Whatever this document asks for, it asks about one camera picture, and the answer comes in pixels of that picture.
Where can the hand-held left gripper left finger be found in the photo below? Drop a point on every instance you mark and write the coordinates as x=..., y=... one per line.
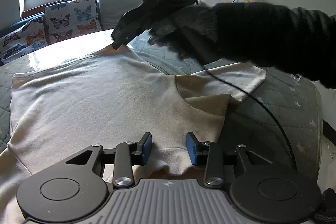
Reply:
x=147, y=148

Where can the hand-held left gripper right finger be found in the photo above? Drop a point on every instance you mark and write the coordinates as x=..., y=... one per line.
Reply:
x=191, y=150

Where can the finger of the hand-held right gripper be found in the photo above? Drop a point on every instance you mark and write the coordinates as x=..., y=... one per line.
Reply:
x=131, y=36
x=128, y=22

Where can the cream shirt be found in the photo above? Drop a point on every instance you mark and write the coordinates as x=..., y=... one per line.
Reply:
x=92, y=98

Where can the person's right forearm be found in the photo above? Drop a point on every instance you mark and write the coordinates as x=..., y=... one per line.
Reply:
x=275, y=35

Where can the person's right hand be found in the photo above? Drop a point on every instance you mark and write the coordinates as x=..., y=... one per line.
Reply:
x=189, y=32

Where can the plain grey cushion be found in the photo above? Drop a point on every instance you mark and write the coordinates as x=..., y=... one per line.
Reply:
x=113, y=11

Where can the butterfly print cushion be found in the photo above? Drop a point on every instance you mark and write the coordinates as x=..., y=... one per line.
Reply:
x=71, y=16
x=23, y=37

